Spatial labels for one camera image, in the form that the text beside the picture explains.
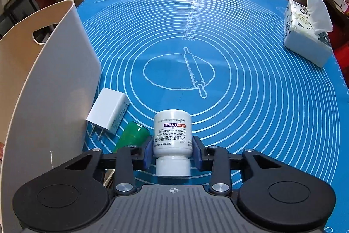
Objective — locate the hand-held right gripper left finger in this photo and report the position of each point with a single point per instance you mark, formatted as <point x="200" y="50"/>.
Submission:
<point x="149" y="153"/>

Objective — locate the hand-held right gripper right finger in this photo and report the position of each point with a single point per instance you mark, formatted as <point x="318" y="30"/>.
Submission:
<point x="196" y="153"/>

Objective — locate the white pill bottle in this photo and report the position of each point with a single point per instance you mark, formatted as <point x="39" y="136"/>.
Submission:
<point x="172" y="140"/>

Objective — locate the beige plastic basket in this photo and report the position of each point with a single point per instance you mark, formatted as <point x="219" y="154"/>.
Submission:
<point x="49" y="102"/>

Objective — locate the green cylinder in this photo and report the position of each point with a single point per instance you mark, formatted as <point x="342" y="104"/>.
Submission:
<point x="133" y="134"/>

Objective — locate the white charger plug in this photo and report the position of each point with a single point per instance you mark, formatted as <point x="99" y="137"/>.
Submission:
<point x="109" y="110"/>

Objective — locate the blue silicone baking mat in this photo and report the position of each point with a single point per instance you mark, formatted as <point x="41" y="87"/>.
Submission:
<point x="245" y="85"/>

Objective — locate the white tissue box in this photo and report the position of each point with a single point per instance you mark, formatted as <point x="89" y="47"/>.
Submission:
<point x="302" y="36"/>

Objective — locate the black utility cart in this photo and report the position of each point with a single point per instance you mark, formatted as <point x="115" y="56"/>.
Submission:
<point x="19" y="7"/>

